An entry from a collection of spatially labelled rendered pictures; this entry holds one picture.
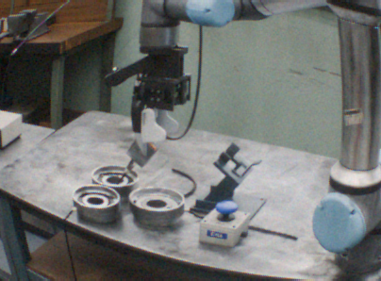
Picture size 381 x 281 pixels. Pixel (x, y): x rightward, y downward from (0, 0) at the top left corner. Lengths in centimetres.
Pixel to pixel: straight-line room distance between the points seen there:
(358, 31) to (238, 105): 215
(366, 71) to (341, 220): 23
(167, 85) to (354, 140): 43
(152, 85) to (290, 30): 163
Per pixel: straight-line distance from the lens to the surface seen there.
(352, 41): 85
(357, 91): 86
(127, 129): 172
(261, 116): 292
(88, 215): 124
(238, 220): 119
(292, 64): 279
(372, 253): 108
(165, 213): 123
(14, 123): 200
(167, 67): 118
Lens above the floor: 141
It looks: 21 degrees down
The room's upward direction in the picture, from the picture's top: 2 degrees clockwise
